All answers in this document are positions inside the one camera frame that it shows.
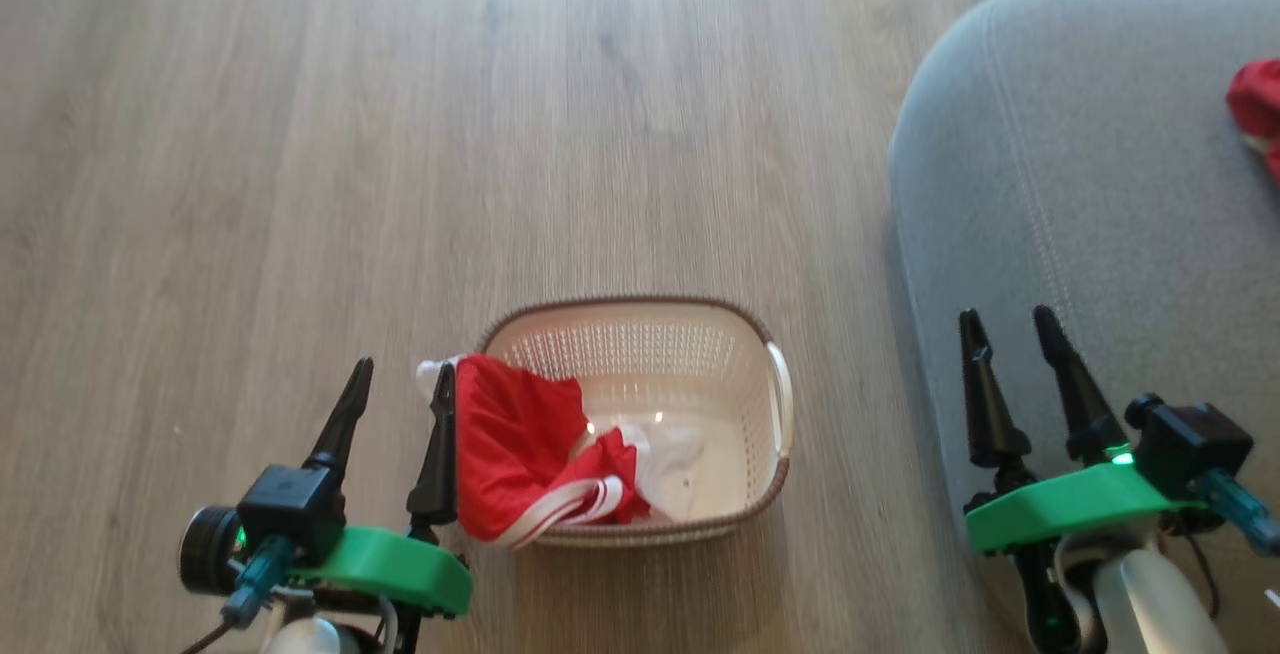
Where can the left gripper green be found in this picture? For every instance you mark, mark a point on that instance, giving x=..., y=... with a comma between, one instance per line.
x=400, y=566

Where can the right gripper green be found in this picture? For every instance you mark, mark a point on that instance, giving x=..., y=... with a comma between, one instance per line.
x=1060, y=509

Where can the red shorts with white stripes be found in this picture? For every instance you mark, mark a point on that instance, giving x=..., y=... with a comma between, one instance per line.
x=510, y=444

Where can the right white grey robot arm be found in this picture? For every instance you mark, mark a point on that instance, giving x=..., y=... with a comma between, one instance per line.
x=1150, y=604

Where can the grey fabric sofa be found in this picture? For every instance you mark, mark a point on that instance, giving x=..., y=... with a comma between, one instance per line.
x=1080, y=134

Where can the white plastic laundry basket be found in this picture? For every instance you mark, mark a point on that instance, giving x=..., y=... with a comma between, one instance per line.
x=650, y=344

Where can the white garment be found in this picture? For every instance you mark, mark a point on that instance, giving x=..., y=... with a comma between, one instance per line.
x=680, y=464

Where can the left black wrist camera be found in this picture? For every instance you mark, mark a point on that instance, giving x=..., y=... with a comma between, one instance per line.
x=285, y=509

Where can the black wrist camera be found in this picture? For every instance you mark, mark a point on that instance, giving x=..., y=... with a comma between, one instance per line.
x=1190, y=444
x=285, y=509

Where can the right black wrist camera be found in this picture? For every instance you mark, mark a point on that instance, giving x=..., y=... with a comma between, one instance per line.
x=1190, y=444

